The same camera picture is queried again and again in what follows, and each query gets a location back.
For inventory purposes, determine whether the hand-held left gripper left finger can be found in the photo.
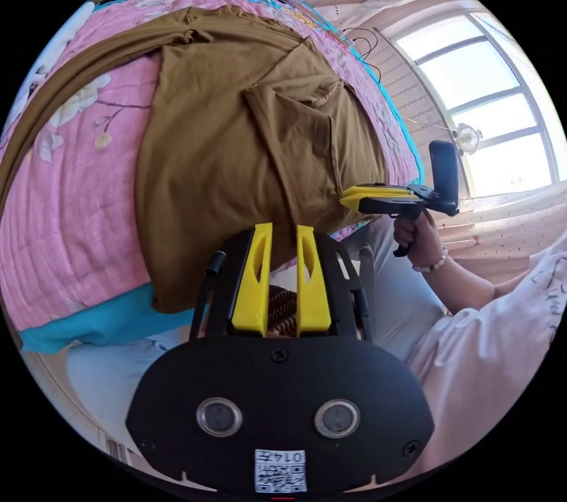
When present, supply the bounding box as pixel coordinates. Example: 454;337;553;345
231;222;273;332

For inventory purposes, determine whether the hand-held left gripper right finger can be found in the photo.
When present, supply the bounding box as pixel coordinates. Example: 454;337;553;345
296;224;332;331

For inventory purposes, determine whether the brown long sleeve shirt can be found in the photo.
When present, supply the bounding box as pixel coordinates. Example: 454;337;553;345
0;5;392;315

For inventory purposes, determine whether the person's right forearm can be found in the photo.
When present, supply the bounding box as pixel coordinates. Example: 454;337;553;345
412;246;530;315

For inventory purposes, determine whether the person's right hand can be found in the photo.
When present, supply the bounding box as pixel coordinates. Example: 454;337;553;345
393;209;445;269

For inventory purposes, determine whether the small white fan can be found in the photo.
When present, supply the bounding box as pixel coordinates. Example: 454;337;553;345
453;122;483;157

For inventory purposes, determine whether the pink dotted curtain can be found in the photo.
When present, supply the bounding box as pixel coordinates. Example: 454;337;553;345
438;181;567;278

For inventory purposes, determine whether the window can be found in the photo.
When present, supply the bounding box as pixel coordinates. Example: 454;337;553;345
393;9;567;198

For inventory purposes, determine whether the person's body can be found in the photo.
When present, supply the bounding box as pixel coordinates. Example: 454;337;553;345
65;218;567;481

